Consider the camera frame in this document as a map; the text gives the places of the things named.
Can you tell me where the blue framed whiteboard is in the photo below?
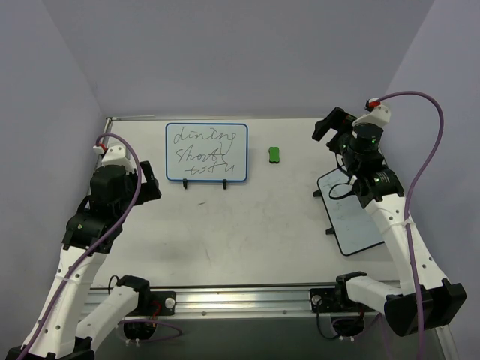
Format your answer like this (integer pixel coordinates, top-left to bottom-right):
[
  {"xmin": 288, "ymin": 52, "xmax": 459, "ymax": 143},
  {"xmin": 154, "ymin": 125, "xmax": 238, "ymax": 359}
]
[{"xmin": 164, "ymin": 122, "xmax": 249, "ymax": 183}]

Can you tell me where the green whiteboard eraser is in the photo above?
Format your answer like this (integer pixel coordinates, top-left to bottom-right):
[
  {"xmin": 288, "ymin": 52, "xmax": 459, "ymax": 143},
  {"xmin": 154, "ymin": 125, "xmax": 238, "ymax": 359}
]
[{"xmin": 268, "ymin": 146, "xmax": 281, "ymax": 164}]

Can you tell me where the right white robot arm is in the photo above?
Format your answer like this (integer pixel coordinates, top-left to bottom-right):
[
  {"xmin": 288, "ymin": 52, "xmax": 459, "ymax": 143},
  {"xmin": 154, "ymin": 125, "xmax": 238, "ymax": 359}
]
[{"xmin": 312, "ymin": 102, "xmax": 467, "ymax": 336}]

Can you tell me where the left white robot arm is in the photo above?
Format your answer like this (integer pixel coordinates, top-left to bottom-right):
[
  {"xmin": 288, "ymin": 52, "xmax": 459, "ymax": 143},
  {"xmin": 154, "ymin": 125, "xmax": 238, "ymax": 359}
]
[{"xmin": 7, "ymin": 160, "xmax": 161, "ymax": 359}]

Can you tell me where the black framed whiteboard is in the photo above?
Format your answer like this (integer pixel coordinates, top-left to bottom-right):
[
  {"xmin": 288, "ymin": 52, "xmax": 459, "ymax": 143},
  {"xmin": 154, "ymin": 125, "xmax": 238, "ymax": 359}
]
[{"xmin": 313, "ymin": 169, "xmax": 384, "ymax": 257}]

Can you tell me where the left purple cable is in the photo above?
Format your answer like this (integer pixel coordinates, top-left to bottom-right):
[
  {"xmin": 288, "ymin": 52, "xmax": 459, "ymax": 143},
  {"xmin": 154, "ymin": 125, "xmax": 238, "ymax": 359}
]
[{"xmin": 16, "ymin": 133, "xmax": 184, "ymax": 360}]

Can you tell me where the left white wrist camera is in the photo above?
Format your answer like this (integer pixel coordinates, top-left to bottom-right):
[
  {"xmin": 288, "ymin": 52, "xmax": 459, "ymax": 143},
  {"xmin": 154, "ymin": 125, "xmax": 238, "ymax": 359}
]
[{"xmin": 93, "ymin": 144, "xmax": 134, "ymax": 173}]

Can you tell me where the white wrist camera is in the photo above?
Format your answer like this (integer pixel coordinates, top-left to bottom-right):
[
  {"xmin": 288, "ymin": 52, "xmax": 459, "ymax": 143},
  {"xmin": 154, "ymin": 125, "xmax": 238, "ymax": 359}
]
[
  {"xmin": 93, "ymin": 144, "xmax": 134, "ymax": 173},
  {"xmin": 352, "ymin": 97, "xmax": 392, "ymax": 128}
]

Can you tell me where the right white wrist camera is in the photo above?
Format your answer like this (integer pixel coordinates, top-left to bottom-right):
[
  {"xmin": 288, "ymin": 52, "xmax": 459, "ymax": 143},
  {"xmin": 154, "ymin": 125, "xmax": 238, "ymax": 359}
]
[{"xmin": 352, "ymin": 97, "xmax": 392, "ymax": 128}]

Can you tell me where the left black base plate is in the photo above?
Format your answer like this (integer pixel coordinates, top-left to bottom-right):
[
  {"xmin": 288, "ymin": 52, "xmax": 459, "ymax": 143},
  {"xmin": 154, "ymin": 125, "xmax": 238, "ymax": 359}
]
[{"xmin": 147, "ymin": 290, "xmax": 176, "ymax": 317}]

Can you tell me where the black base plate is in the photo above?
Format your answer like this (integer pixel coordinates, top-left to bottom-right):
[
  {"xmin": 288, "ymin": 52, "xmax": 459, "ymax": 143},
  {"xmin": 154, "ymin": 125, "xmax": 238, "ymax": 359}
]
[
  {"xmin": 309, "ymin": 286, "xmax": 362, "ymax": 314},
  {"xmin": 147, "ymin": 290, "xmax": 176, "ymax": 317}
]

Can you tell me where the aluminium mounting rail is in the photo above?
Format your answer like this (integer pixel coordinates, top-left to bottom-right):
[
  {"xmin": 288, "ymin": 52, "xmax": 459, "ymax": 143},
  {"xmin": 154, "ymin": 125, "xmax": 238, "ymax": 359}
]
[{"xmin": 80, "ymin": 279, "xmax": 402, "ymax": 320}]

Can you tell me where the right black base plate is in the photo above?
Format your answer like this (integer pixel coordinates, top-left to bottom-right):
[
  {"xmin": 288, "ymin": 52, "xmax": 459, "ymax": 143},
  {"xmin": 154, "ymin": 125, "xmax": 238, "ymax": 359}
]
[{"xmin": 309, "ymin": 286, "xmax": 362, "ymax": 314}]

